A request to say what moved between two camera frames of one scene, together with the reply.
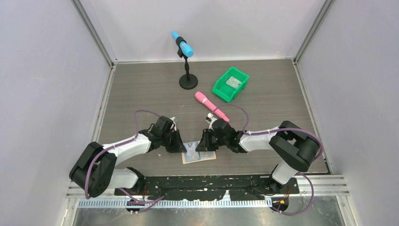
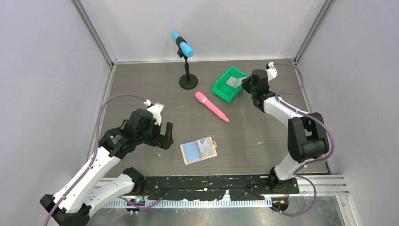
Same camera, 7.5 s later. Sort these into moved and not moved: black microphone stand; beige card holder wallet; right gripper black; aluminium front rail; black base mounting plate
Moved: right gripper black
Not moved: aluminium front rail; black base mounting plate; beige card holder wallet; black microphone stand
